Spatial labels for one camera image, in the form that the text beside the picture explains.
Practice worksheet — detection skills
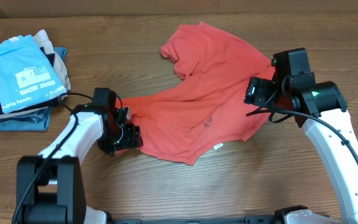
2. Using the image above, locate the red t-shirt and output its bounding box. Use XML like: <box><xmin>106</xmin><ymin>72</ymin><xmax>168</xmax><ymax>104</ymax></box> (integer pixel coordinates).
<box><xmin>122</xmin><ymin>22</ymin><xmax>274</xmax><ymax>166</ymax></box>

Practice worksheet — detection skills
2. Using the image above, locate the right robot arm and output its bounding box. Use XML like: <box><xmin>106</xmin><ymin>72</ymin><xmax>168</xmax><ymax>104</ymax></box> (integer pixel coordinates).
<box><xmin>244</xmin><ymin>48</ymin><xmax>358</xmax><ymax>223</ymax></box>

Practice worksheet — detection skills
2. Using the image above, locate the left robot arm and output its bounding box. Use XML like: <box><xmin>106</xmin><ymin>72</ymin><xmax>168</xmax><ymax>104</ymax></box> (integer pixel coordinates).
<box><xmin>12</xmin><ymin>88</ymin><xmax>143</xmax><ymax>224</ymax></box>

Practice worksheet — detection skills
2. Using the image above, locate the light blue printed t-shirt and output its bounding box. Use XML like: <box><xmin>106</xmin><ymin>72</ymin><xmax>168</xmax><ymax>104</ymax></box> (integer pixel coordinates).
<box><xmin>0</xmin><ymin>35</ymin><xmax>67</xmax><ymax>114</ymax></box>

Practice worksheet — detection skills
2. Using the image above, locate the beige folded garment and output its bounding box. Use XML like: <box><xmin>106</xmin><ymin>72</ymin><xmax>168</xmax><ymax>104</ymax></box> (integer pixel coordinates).
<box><xmin>0</xmin><ymin>29</ymin><xmax>71</xmax><ymax>119</ymax></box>

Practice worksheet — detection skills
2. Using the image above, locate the black folded garment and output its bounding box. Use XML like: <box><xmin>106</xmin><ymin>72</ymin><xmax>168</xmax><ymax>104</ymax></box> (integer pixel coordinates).
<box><xmin>0</xmin><ymin>47</ymin><xmax>58</xmax><ymax>115</ymax></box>

